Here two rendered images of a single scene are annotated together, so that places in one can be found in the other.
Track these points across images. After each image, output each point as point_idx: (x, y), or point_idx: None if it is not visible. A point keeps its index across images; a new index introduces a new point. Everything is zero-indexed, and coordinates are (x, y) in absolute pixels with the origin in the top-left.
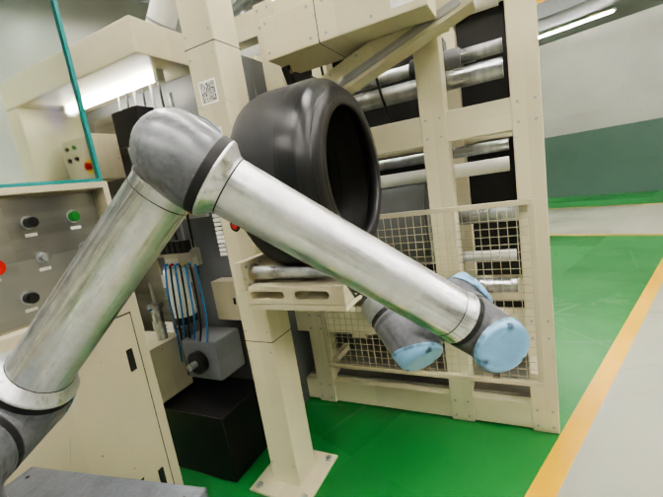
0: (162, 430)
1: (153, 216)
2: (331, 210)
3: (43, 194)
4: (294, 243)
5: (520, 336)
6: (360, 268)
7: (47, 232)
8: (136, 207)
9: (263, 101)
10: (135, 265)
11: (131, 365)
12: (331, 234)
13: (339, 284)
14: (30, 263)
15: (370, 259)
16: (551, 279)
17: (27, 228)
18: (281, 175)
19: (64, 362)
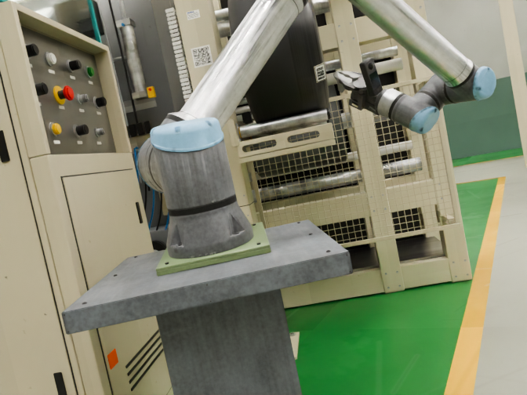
0: None
1: (291, 9)
2: (322, 60)
3: (73, 46)
4: (394, 11)
5: (492, 74)
6: (423, 29)
7: (78, 79)
8: (284, 1)
9: None
10: (275, 43)
11: (140, 217)
12: (409, 9)
13: (327, 123)
14: (74, 102)
15: (426, 25)
16: (448, 146)
17: (70, 70)
18: (292, 28)
19: (229, 110)
